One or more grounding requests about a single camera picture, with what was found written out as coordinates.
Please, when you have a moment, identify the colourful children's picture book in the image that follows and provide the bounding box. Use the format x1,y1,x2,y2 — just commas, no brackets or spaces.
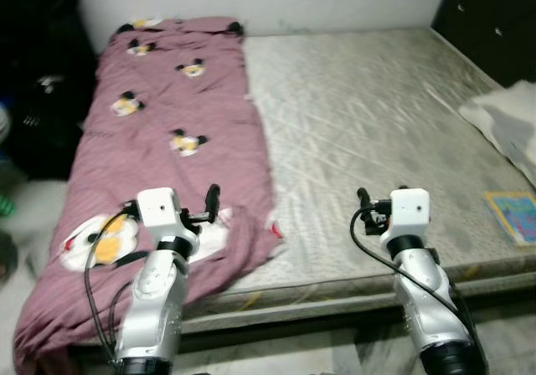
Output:
483,191,536,246

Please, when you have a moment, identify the white quilted mattress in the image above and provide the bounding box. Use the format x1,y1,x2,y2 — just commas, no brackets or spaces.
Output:
180,28,536,334

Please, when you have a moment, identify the mauve cartoon print blanket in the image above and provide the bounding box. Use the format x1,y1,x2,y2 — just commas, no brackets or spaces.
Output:
13,17,286,375

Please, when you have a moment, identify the white printed pillow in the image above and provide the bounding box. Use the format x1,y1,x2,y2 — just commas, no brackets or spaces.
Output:
459,80,536,183

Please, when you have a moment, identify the black bag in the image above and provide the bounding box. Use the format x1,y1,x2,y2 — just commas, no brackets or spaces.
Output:
0,53,95,179

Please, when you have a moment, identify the black tufted headboard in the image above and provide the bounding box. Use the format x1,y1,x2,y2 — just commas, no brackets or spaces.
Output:
431,0,536,87

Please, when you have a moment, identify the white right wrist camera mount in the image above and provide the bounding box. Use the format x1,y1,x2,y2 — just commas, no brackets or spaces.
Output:
381,188,430,244

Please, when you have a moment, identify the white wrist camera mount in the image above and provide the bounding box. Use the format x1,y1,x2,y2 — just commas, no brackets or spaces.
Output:
381,188,430,244
134,187,202,259

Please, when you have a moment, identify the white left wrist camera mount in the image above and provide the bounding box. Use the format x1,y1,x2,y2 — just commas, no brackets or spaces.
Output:
134,187,202,259

